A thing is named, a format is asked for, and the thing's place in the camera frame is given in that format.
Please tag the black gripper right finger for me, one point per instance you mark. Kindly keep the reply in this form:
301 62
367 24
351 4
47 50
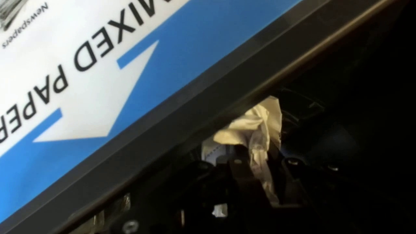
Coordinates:
329 203

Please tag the white tissue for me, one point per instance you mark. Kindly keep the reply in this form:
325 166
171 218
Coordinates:
260 121

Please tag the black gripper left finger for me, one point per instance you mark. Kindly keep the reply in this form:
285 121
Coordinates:
195 199

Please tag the black rubbish bin liner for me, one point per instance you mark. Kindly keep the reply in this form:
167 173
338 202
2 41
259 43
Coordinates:
355 144

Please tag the blue label with up arrow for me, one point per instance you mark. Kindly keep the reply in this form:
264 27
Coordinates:
130 108

